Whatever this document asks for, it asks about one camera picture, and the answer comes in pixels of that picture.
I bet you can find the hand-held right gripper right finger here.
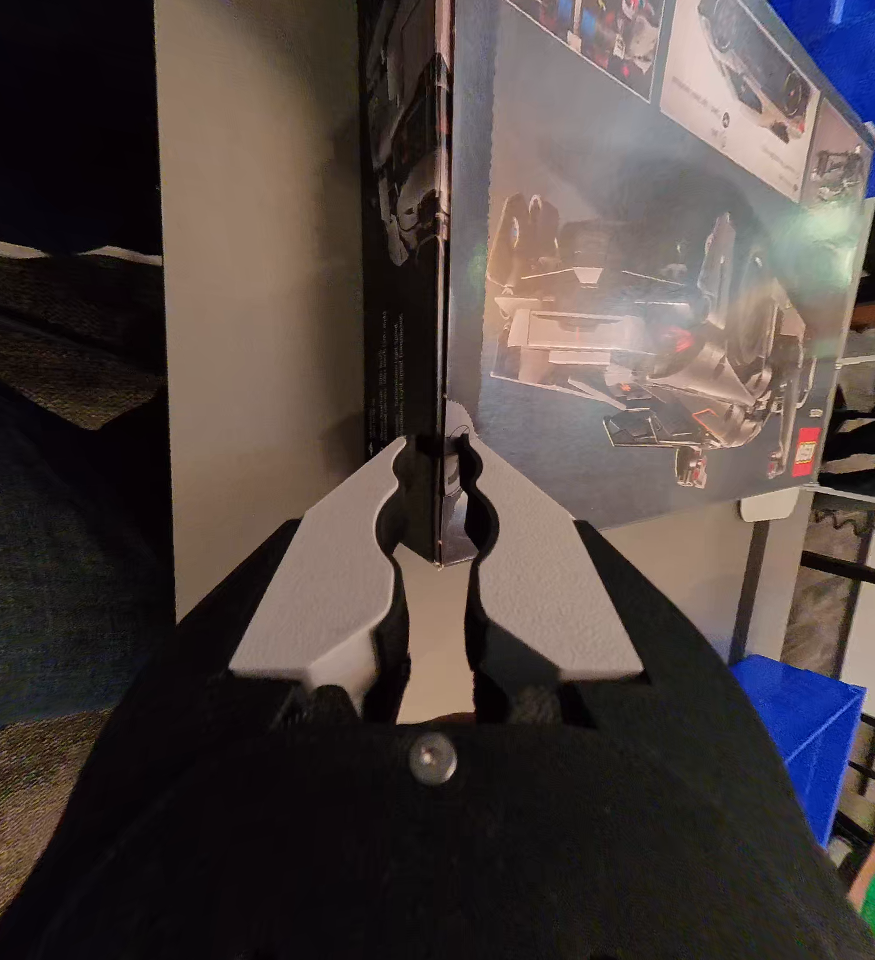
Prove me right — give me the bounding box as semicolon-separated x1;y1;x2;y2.
454;432;643;715

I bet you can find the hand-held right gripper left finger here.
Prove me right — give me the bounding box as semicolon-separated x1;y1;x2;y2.
229;437;411;715

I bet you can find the lego set box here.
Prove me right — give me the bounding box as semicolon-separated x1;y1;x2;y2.
358;0;875;573

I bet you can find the small blue storage bin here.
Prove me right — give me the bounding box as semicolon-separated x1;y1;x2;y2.
730;655;868;850

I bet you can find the black coiled cable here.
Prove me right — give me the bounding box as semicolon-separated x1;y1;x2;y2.
812;508;875;558

